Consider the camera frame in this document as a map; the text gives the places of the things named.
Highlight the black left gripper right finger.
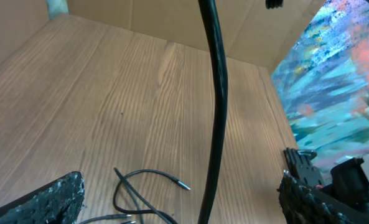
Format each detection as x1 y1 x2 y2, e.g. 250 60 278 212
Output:
277 170 369 224

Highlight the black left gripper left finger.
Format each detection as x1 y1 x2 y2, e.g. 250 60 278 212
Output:
0 171 85 224

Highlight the black usb cable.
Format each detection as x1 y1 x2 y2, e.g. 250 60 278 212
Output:
78 0 229 224

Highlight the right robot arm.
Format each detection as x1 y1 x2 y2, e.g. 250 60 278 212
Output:
320 158 369 216

